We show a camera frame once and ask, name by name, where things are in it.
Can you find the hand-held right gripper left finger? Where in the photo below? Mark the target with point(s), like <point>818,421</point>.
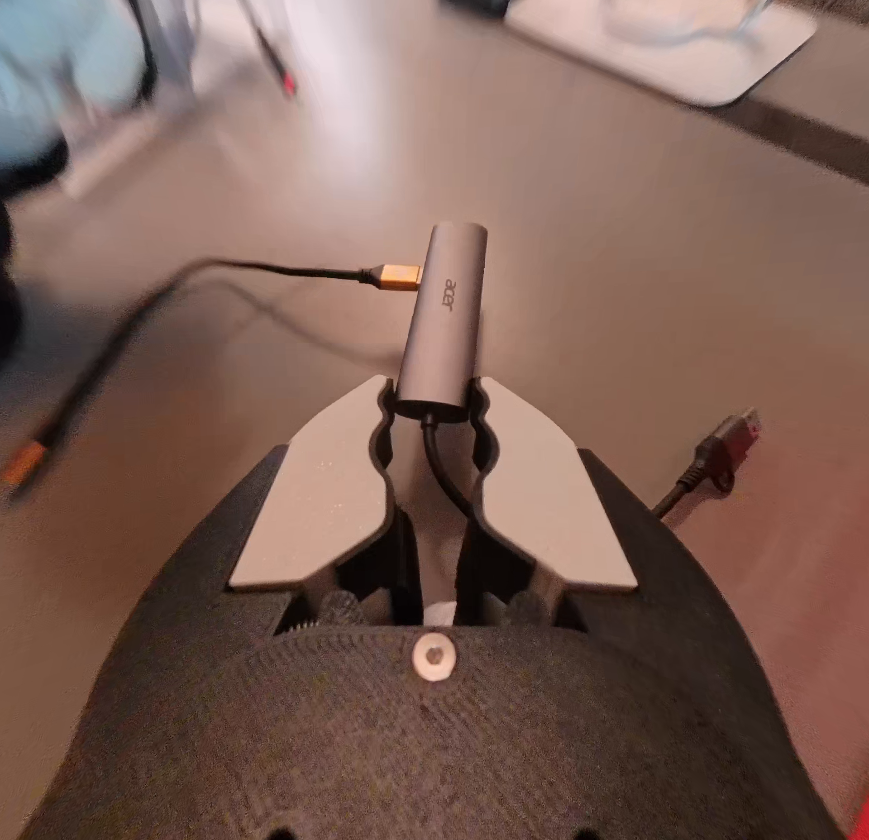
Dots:
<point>319,494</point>

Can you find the instruction sign on stand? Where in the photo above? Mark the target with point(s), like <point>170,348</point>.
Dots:
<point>713,66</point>

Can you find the grey USB hub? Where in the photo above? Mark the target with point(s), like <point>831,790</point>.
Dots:
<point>441,324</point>

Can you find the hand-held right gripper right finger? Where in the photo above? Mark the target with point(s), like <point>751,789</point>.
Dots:
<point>550,500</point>

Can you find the clear plastic bin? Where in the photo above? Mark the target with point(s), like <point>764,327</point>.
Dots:
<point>319,39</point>

